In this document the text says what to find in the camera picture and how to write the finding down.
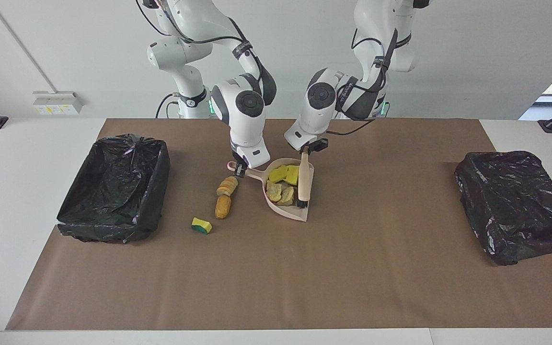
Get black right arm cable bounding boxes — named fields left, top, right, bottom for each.
left=137, top=0, right=263, bottom=77

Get white wall cable duct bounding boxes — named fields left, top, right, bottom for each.
left=0, top=0, right=58, bottom=94

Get beige plastic dustpan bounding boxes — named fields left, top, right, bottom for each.
left=228, top=158, right=315, bottom=222

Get notched yellow sponge piece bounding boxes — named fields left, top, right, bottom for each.
left=267, top=164, right=288, bottom=184

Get brown oval toy bread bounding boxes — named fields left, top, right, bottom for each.
left=215, top=195, right=232, bottom=219

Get beige hand brush black bristles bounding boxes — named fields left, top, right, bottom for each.
left=297, top=146, right=311, bottom=209

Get white wall socket box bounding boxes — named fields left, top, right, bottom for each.
left=33, top=91, right=84, bottom=115

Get bin lined with black bag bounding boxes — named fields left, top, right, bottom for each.
left=57, top=134, right=171, bottom=244
left=454, top=151, right=552, bottom=266

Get brown paper table mat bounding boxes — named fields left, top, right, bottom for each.
left=5, top=118, right=552, bottom=331

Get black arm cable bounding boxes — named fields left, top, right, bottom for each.
left=137, top=0, right=263, bottom=77
left=326, top=26, right=399, bottom=137

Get sliced toy bread loaf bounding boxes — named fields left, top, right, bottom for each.
left=216, top=176, right=239, bottom=197

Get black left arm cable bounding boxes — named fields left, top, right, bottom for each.
left=326, top=26, right=399, bottom=137

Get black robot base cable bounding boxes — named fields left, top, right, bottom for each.
left=155, top=92, right=182, bottom=119

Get yellow sponge with green pad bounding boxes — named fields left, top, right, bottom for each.
left=191, top=217, right=213, bottom=235

